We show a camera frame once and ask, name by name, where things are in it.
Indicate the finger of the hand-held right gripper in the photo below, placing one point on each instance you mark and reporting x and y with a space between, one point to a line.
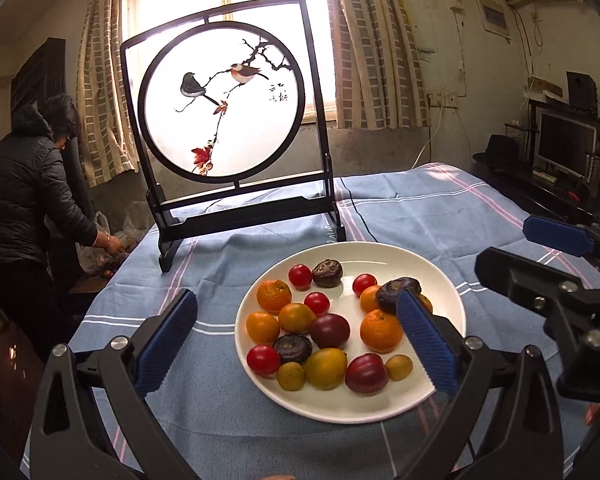
555 235
520 277

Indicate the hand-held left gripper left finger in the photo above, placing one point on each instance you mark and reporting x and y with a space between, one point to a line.
167 345

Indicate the small yellow fruit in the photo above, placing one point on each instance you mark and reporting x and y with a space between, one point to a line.
291 376
399 366

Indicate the computer monitor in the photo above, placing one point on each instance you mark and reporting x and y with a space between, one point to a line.
565 145

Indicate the blue striped tablecloth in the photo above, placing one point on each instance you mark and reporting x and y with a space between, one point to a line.
210 280

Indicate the white round plate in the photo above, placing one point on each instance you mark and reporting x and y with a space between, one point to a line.
325 402

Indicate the wall electrical panel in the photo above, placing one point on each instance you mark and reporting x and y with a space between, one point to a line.
493 17

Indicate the black hat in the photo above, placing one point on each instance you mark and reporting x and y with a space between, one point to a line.
500 152

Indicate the white wall outlet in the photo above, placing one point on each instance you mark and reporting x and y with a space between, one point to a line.
442 99

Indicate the black speaker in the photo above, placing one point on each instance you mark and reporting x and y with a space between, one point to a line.
581 91

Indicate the white plastic bag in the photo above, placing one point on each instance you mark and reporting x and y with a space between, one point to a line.
87 255

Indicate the black tv stand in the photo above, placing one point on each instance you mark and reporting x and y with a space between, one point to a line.
555 195

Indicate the brick pattern curtain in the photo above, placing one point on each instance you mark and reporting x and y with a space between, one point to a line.
375 50
105 85

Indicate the large orange mandarin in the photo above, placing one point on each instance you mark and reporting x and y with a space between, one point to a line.
381 331

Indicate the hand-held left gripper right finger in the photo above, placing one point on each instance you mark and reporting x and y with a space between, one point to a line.
425 345

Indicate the bird painting table screen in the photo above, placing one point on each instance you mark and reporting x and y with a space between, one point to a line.
240 210

